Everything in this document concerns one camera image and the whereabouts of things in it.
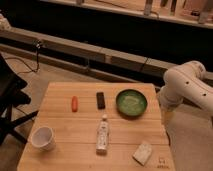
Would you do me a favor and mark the clear plastic bottle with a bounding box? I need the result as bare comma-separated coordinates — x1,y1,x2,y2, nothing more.
96,114,109,155

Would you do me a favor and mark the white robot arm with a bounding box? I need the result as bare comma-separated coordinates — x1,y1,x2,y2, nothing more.
158,61,213,125

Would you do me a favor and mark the black rectangular block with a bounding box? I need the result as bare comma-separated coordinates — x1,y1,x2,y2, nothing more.
96,92,105,109

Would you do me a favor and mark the green bowl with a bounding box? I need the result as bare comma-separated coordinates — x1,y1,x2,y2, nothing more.
116,89,148,117

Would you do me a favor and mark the orange carrot toy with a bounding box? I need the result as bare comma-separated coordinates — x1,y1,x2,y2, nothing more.
71,96,78,112

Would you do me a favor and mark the white sponge block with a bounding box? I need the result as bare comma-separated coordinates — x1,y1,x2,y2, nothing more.
133,141,152,166

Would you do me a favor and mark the white paper cup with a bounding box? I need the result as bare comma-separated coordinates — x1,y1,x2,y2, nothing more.
31,126,55,151

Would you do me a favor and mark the black cable on floor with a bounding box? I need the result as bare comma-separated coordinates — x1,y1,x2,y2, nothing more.
3,39,44,75

